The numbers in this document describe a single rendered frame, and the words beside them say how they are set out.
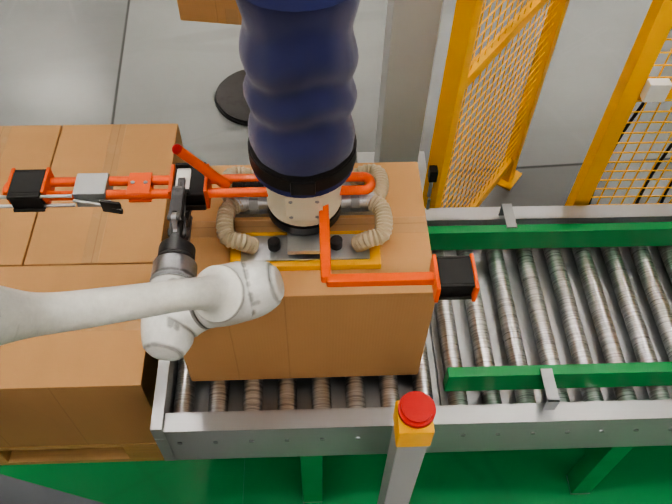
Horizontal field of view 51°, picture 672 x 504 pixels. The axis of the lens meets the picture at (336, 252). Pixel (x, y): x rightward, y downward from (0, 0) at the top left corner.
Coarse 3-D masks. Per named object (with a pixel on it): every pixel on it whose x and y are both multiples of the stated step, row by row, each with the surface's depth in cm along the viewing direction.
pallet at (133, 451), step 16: (0, 448) 214; (16, 448) 214; (32, 448) 215; (48, 448) 215; (64, 448) 216; (80, 448) 227; (96, 448) 227; (112, 448) 227; (128, 448) 218; (144, 448) 218; (0, 464) 225; (16, 464) 225
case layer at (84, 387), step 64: (0, 128) 240; (64, 128) 240; (128, 128) 241; (0, 192) 223; (0, 256) 208; (64, 256) 208; (128, 256) 208; (0, 384) 183; (64, 384) 183; (128, 384) 184
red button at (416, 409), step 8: (408, 392) 130; (416, 392) 130; (400, 400) 129; (408, 400) 129; (416, 400) 129; (424, 400) 129; (432, 400) 130; (400, 408) 128; (408, 408) 128; (416, 408) 128; (424, 408) 128; (432, 408) 128; (400, 416) 128; (408, 416) 127; (416, 416) 127; (424, 416) 127; (432, 416) 128; (408, 424) 127; (416, 424) 127; (424, 424) 127
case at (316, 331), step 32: (416, 192) 171; (192, 224) 164; (256, 224) 165; (352, 224) 165; (416, 224) 165; (224, 256) 159; (384, 256) 160; (416, 256) 160; (288, 288) 154; (320, 288) 154; (352, 288) 154; (384, 288) 154; (416, 288) 155; (256, 320) 160; (288, 320) 161; (320, 320) 162; (352, 320) 162; (384, 320) 163; (416, 320) 163; (192, 352) 171; (224, 352) 172; (256, 352) 172; (288, 352) 173; (320, 352) 174; (352, 352) 175; (384, 352) 175; (416, 352) 176
